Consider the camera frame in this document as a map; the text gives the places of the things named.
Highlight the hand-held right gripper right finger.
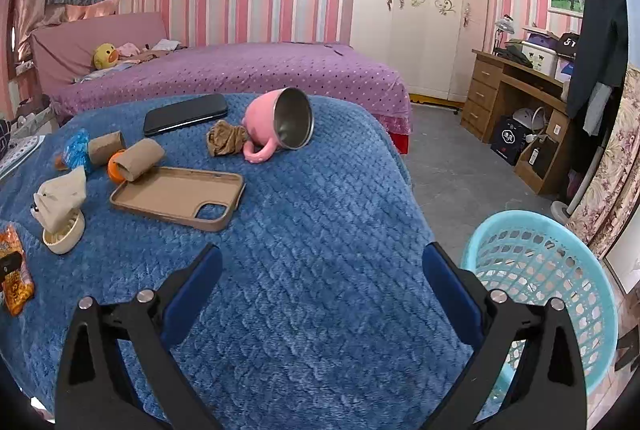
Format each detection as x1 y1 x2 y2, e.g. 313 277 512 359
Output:
422 241 587 430

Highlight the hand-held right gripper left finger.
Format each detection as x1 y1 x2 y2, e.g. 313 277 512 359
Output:
54 244 224 430

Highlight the teal plastic basket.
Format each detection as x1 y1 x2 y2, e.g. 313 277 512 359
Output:
460 210 619 416

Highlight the cardboard tube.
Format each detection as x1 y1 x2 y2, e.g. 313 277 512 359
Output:
88 131 127 162
118 139 166 183

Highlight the tan phone case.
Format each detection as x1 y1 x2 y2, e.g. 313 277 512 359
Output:
109 166 247 233

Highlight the blue quilted blanket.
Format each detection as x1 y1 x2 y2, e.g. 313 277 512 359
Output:
0 93 501 430

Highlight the white fan stand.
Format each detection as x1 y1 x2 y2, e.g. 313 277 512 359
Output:
550 150 601 225

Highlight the small white round container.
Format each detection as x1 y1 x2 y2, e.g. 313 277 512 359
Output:
42 212 86 255

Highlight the large orange peel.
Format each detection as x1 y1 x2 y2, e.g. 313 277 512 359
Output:
107 149 129 185

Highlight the black paper bag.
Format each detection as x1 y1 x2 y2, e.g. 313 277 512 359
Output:
489 115 531 167

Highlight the crumpled brown stocking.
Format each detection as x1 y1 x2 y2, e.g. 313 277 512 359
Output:
206 120 249 158

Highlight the crumpled beige tissue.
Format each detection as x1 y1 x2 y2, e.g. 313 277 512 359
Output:
33 167 88 233

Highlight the orange snack packet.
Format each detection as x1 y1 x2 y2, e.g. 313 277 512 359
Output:
0 222 36 317

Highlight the black smartphone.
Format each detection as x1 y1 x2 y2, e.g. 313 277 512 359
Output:
143 93 229 138

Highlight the blue snack wrapper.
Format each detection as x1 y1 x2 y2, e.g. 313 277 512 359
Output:
62 128 93 173

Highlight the pink cup with steel inside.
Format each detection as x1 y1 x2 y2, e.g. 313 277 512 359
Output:
241 87 315 165

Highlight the wooden desk with drawers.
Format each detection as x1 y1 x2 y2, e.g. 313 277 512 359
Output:
460 50 581 195

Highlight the floral patterned cloth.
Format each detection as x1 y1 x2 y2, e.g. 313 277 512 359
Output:
565 64 640 261

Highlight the purple dotted bed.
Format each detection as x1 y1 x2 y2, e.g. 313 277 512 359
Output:
50 40 413 155

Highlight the pile of clothes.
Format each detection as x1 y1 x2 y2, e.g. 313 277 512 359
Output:
117 38 181 60

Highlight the white storage box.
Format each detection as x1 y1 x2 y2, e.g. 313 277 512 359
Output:
520 40 563 75

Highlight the yellow duck plush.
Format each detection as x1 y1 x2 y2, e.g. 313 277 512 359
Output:
93 42 120 71

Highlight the cream wardrobe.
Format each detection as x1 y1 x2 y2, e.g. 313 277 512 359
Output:
349 0 488 103

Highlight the desk lamp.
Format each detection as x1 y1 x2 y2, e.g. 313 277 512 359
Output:
492 14 518 55

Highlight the black bag with white print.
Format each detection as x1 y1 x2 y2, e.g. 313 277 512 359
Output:
556 32 581 58

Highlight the pink covered headboard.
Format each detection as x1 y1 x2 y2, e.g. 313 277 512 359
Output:
30 12 168 98

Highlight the dark hanging clothing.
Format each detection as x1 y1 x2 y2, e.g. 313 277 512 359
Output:
566 0 629 121

